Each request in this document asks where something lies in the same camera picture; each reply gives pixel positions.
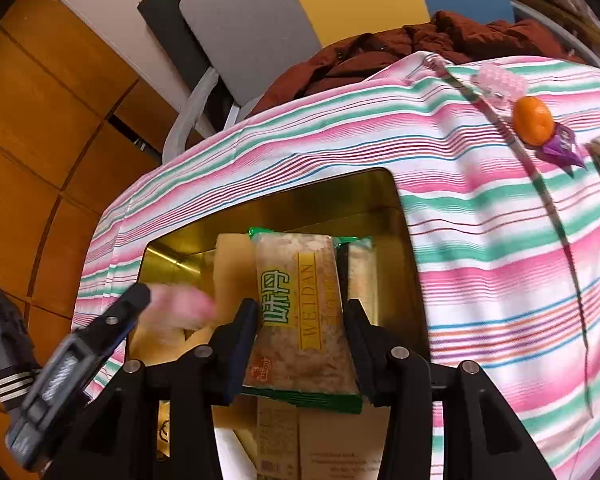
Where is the black rolled mat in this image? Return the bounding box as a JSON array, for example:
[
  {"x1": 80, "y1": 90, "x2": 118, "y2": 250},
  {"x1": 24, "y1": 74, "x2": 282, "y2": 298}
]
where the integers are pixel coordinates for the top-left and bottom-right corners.
[{"x1": 137, "y1": 0, "x2": 231, "y2": 121}]

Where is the clear snack packet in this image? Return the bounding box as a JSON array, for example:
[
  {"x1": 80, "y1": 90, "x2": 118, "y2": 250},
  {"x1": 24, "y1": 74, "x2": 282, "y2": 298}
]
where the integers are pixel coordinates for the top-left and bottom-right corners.
[{"x1": 342, "y1": 240, "x2": 381, "y2": 321}]

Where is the purple candy wrapper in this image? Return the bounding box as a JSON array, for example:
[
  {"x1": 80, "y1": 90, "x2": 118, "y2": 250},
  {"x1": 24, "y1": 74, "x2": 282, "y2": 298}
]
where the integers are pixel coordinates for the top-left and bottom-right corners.
[{"x1": 539, "y1": 122, "x2": 588, "y2": 178}]

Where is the person's left forearm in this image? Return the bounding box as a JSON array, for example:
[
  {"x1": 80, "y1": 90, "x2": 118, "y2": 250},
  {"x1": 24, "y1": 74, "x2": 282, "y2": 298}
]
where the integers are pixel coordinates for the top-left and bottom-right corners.
[{"x1": 0, "y1": 280, "x2": 43, "y2": 411}]

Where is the grey chair back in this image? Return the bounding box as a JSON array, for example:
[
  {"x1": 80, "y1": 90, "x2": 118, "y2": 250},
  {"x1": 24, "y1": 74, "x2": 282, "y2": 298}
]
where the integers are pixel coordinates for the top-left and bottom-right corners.
[{"x1": 180, "y1": 0, "x2": 321, "y2": 106}]

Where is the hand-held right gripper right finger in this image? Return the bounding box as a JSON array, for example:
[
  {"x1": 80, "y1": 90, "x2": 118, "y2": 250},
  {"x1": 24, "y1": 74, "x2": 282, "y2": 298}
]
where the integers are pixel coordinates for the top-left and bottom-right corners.
[{"x1": 342, "y1": 299, "x2": 556, "y2": 480}]

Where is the mandarin orange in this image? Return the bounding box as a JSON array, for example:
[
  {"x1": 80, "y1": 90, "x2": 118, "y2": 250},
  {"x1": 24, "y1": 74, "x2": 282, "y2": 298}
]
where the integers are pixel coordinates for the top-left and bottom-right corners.
[{"x1": 511, "y1": 96, "x2": 556, "y2": 148}]

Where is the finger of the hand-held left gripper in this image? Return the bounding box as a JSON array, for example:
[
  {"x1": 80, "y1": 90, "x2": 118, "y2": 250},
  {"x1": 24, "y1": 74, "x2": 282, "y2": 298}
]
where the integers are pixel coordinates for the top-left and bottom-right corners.
[{"x1": 74, "y1": 282, "x2": 153, "y2": 362}]

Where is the gold tin box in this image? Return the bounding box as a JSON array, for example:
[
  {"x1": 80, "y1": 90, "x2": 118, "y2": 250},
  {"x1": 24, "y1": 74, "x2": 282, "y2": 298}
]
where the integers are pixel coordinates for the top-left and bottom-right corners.
[{"x1": 125, "y1": 169, "x2": 431, "y2": 480}]

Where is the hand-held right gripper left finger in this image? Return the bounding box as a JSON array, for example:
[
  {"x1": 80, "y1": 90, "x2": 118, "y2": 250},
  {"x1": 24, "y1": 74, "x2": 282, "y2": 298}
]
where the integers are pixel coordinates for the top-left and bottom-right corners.
[{"x1": 45, "y1": 297, "x2": 261, "y2": 480}]

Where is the striped cloth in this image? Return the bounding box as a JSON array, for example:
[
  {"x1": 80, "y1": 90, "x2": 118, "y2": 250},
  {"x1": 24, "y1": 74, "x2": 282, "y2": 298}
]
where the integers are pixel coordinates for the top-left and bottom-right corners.
[{"x1": 72, "y1": 52, "x2": 600, "y2": 480}]

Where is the pink clear packet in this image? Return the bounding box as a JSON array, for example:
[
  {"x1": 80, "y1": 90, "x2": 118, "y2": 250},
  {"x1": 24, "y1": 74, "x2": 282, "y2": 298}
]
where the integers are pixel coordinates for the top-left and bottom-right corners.
[{"x1": 470, "y1": 62, "x2": 526, "y2": 111}]

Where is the brown jacket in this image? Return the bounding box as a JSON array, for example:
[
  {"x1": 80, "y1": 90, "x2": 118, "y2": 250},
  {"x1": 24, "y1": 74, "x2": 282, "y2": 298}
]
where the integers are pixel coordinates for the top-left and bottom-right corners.
[{"x1": 252, "y1": 10, "x2": 588, "y2": 118}]

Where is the green-edged snack packet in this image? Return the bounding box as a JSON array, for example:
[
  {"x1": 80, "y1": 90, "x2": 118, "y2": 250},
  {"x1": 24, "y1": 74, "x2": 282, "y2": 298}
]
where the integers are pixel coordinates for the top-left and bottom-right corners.
[{"x1": 242, "y1": 227, "x2": 376, "y2": 415}]

